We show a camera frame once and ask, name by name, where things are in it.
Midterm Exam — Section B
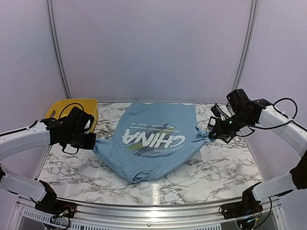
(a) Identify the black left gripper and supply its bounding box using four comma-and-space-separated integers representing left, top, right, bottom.
68, 129, 96, 149

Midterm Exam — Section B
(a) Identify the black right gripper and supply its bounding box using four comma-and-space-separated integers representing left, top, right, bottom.
209, 111, 253, 138

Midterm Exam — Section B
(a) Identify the light blue printed t-shirt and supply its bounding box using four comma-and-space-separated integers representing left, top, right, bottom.
93, 102, 212, 183

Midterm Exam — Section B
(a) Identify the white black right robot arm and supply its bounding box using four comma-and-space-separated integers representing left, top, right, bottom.
208, 89, 307, 219

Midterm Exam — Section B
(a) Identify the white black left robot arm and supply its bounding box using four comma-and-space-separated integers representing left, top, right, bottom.
0, 106, 96, 215

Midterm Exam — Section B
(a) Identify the black brooch box base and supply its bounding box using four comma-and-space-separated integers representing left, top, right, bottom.
207, 116, 216, 130

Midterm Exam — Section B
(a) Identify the yellow plastic basket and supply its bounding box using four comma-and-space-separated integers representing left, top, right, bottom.
45, 98, 99, 132

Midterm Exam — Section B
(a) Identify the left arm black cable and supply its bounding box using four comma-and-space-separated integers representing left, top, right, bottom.
59, 103, 84, 155

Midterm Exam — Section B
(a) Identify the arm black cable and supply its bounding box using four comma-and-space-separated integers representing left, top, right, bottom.
242, 97, 299, 137
59, 103, 84, 155

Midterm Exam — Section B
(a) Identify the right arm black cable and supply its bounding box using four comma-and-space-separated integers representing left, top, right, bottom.
242, 97, 299, 137

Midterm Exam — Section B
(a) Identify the right aluminium corner post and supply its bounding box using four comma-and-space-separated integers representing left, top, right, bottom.
231, 0, 259, 91

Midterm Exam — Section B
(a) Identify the aluminium corner post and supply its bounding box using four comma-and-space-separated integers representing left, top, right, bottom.
231, 0, 259, 91
46, 0, 71, 99

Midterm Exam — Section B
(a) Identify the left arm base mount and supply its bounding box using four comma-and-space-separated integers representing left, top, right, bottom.
35, 199, 77, 218

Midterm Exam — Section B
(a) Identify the aluminium front rail frame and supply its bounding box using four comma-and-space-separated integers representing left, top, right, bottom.
8, 196, 287, 230

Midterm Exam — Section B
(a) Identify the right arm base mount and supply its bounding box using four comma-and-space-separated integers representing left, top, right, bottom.
218, 201, 263, 219

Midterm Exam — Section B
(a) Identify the left aluminium corner post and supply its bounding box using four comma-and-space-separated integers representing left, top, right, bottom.
46, 0, 71, 99

